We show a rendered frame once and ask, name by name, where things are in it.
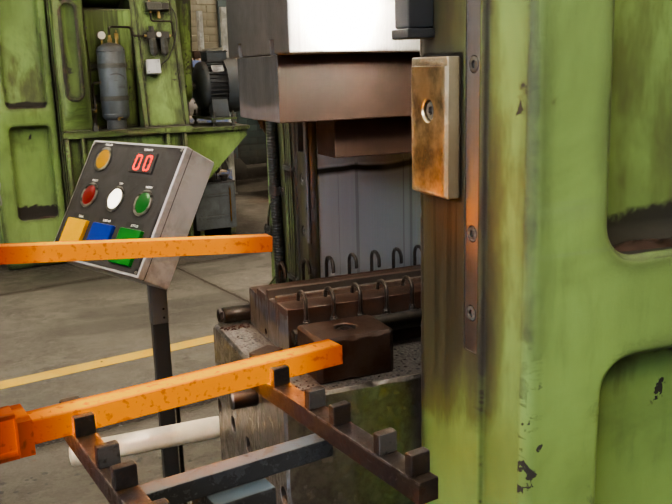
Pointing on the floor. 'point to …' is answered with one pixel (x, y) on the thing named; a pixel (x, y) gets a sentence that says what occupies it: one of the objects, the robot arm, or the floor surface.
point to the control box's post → (157, 298)
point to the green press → (105, 104)
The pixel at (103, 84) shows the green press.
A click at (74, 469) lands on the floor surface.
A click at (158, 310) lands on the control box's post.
